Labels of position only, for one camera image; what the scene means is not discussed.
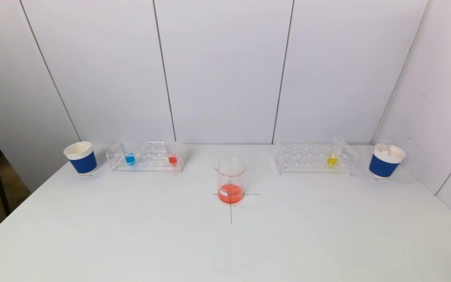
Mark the test tube with blue pigment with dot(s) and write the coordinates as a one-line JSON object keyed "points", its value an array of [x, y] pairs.
{"points": [[130, 159]]}

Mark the red liquid test tube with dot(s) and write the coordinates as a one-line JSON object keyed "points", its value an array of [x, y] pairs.
{"points": [[385, 147]]}

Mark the clear glass beaker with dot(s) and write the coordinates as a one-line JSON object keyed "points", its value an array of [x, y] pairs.
{"points": [[230, 194]]}

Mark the test tube with orange-red pigment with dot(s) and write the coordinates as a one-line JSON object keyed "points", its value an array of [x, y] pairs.
{"points": [[172, 159]]}

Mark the clear acrylic test tube rack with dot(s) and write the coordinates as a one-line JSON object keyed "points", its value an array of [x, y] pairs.
{"points": [[151, 156], [311, 158]]}

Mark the test tube with yellow pigment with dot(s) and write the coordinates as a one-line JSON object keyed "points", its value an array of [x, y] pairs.
{"points": [[332, 161]]}

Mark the blue and white paper cup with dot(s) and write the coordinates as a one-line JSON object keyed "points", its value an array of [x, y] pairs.
{"points": [[382, 166], [82, 164]]}

